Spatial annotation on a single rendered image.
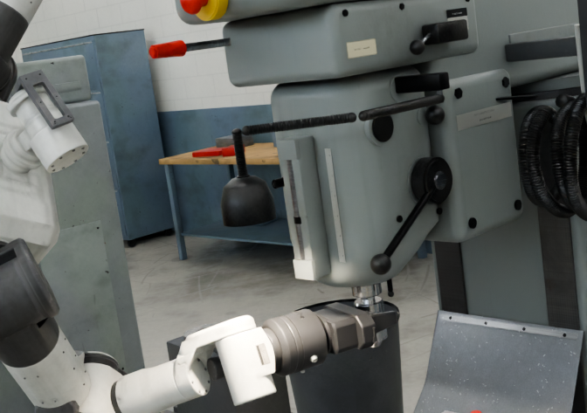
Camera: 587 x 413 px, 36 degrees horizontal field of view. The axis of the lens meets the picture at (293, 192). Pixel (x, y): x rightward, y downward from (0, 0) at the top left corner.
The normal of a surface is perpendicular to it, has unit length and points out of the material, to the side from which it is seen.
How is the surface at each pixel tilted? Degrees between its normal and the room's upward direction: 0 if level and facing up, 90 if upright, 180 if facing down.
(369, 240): 90
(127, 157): 90
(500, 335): 63
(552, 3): 90
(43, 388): 129
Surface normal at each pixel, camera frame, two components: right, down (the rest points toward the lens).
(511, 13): 0.69, 0.02
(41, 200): 0.68, -0.55
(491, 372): -0.71, -0.25
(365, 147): 0.27, 0.12
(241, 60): -0.71, 0.21
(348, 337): 0.51, 0.07
